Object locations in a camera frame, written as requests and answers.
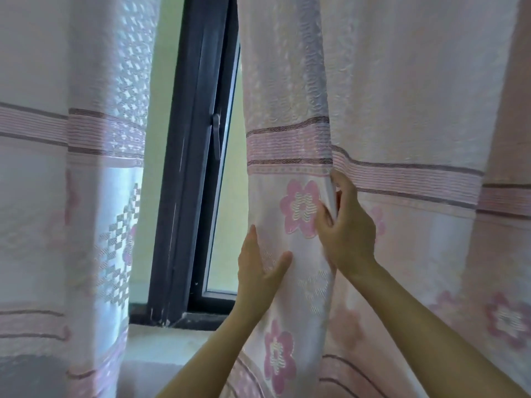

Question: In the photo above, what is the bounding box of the person's right hand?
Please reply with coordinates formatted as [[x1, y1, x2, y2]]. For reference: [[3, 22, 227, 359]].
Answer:
[[315, 169, 378, 275]]

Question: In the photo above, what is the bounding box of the person's left hand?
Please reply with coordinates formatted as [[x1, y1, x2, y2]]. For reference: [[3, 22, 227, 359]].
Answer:
[[233, 224, 293, 315]]

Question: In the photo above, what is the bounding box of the pink floral curtain panel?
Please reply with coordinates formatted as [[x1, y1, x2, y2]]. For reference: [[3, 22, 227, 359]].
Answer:
[[226, 0, 531, 398]]

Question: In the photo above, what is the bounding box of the person's right forearm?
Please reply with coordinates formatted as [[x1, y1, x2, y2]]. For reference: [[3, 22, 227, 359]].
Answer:
[[343, 260, 531, 398]]

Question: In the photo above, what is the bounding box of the person's left forearm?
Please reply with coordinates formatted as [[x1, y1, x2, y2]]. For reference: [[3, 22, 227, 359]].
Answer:
[[157, 302, 267, 398]]

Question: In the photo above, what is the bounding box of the pink checkered curtain panel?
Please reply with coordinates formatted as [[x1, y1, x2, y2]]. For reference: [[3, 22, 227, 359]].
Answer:
[[0, 0, 162, 398]]

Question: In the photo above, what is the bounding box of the grey window handle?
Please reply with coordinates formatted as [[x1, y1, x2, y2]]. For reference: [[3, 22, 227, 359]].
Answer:
[[212, 113, 223, 160]]

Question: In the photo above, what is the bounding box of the dark grey window frame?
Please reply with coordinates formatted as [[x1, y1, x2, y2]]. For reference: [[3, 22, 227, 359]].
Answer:
[[147, 0, 242, 328]]

